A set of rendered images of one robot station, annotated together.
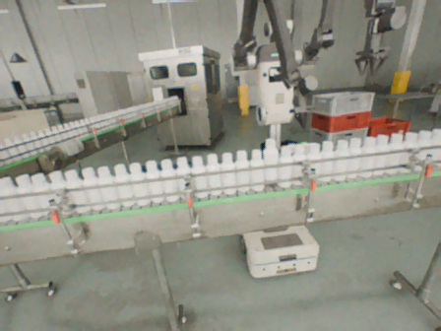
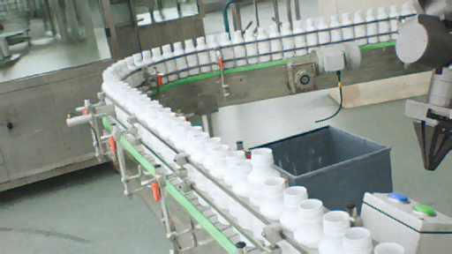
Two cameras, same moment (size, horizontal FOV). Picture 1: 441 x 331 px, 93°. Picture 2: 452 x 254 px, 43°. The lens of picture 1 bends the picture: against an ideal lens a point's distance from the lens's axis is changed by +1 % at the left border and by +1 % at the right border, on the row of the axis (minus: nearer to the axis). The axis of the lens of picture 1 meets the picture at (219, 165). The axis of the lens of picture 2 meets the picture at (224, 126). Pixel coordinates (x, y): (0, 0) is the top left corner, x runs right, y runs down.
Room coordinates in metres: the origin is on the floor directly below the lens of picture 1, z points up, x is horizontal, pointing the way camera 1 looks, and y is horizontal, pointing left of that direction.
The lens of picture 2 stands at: (0.44, -1.10, 1.55)
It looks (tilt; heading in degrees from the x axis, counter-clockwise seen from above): 17 degrees down; 73
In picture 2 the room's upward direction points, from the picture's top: 9 degrees counter-clockwise
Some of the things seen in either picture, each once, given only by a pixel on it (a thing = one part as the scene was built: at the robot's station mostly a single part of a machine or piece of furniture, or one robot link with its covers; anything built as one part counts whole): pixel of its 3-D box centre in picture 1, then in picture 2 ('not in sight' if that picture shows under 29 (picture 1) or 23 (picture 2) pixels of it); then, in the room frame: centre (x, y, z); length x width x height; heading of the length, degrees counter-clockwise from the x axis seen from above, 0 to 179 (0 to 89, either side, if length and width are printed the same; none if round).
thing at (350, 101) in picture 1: (341, 102); not in sight; (2.82, -1.69, 1.00); 0.61 x 0.41 x 0.22; 101
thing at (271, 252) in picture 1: (272, 227); not in sight; (1.42, -0.41, 0.24); 0.68 x 0.53 x 0.41; 4
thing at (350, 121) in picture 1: (339, 119); not in sight; (2.82, -1.70, 0.78); 0.61 x 0.41 x 0.22; 100
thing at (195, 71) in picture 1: (190, 99); not in sight; (5.23, 0.55, 1.00); 1.60 x 1.30 x 2.00; 166
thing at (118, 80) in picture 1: (119, 102); not in sight; (7.15, 3.06, 0.96); 0.82 x 0.50 x 1.91; 166
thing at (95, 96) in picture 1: (99, 106); not in sight; (6.28, 3.28, 0.96); 0.82 x 0.50 x 1.91; 166
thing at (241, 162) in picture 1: (242, 170); (241, 192); (0.76, -0.09, 1.08); 0.06 x 0.06 x 0.17
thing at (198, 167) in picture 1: (199, 176); (206, 168); (0.74, 0.08, 1.08); 0.06 x 0.06 x 0.17
